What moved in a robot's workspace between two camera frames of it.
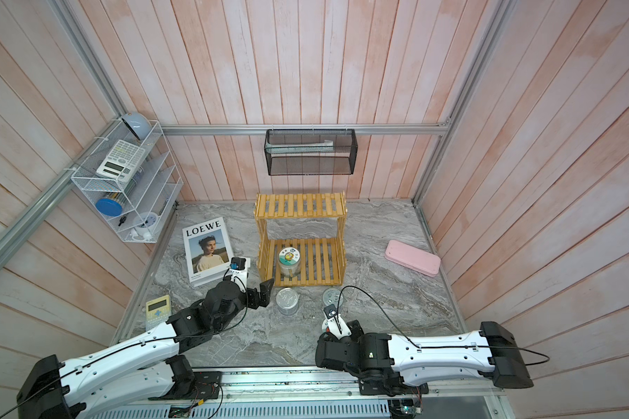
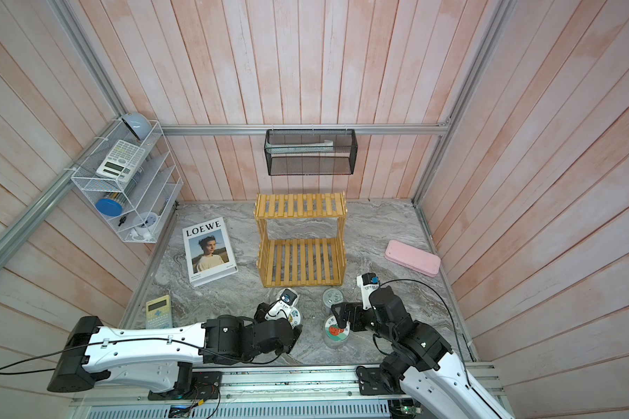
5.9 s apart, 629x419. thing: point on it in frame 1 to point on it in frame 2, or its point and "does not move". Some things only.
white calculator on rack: x=120 y=161 does not move
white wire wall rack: x=129 y=173 does not move
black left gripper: x=264 y=300 to x=288 y=348
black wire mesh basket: x=304 y=152 does not move
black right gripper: x=328 y=339 to x=349 y=306
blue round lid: x=108 y=208 does not move
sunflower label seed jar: x=289 y=260 to x=293 y=317
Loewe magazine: x=208 y=250 does not move
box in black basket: x=327 y=146 does not move
